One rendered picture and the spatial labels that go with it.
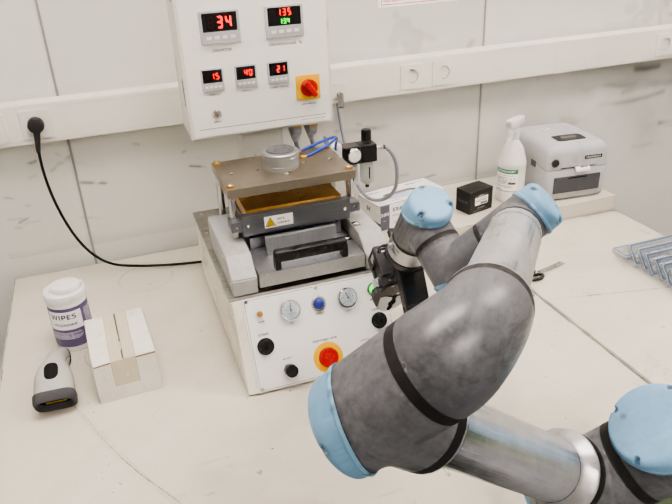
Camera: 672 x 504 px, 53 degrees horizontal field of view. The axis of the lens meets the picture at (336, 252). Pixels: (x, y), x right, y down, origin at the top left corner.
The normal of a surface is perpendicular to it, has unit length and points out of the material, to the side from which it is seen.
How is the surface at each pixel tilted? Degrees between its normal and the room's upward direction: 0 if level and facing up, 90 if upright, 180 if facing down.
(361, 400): 62
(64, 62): 90
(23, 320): 0
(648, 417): 41
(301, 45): 90
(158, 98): 90
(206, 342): 0
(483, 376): 80
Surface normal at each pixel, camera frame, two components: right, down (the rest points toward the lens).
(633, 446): -0.63, -0.53
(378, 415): -0.40, 0.24
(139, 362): 0.41, 0.37
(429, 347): -0.36, -0.32
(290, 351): 0.29, 0.00
